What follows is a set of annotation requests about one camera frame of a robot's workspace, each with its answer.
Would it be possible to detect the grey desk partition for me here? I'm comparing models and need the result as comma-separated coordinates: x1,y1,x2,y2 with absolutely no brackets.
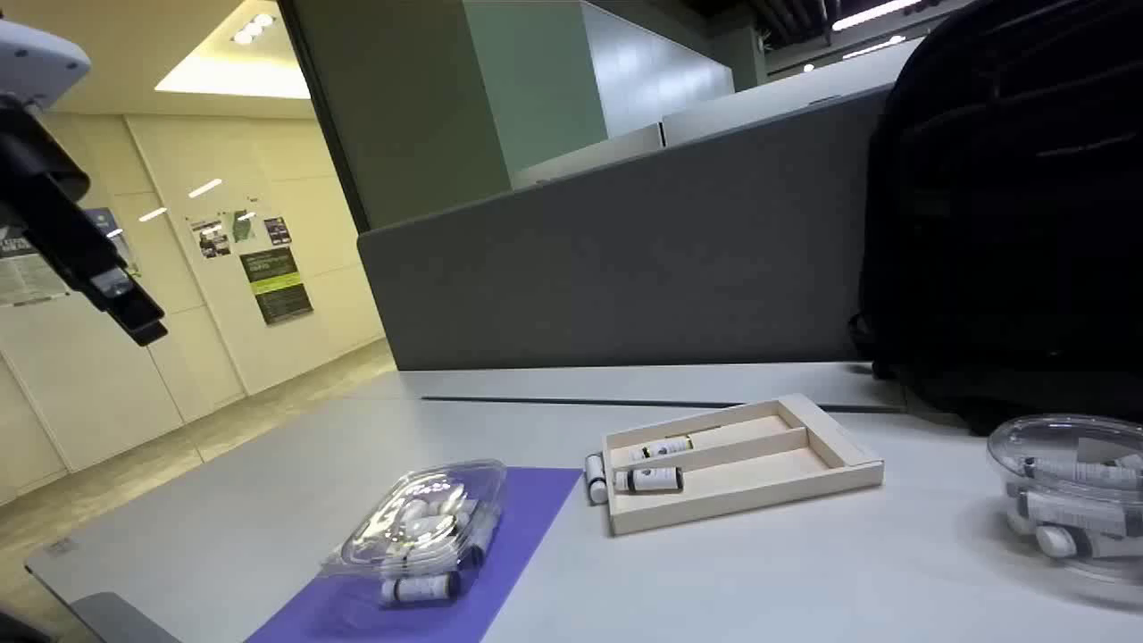
355,85,895,376

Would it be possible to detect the white wall notice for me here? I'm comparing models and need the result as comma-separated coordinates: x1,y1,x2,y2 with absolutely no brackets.
0,230,75,311

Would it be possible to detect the white desk divider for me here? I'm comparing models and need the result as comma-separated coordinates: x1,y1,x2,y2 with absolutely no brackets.
659,41,921,153

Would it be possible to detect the green pillar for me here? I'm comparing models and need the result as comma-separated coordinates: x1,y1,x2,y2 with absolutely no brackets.
274,0,612,237

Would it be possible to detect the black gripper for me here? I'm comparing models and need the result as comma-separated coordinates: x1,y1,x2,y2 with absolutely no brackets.
0,100,173,351

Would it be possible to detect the clear plastic container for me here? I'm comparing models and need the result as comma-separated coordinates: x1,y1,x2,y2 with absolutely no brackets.
336,462,512,585

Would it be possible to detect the wooden two-compartment tray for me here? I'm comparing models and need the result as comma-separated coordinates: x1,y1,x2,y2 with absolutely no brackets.
602,394,885,540

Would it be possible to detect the black backpack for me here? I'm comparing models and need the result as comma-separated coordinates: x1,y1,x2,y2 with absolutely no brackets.
848,0,1143,436

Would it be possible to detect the black and green poster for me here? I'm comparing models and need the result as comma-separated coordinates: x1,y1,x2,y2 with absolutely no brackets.
240,243,318,328

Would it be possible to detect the purple mat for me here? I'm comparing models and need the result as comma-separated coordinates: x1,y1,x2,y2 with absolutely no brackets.
245,466,583,643

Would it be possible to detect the bright ceiling light panel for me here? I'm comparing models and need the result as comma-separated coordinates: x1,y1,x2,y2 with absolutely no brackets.
155,0,316,106

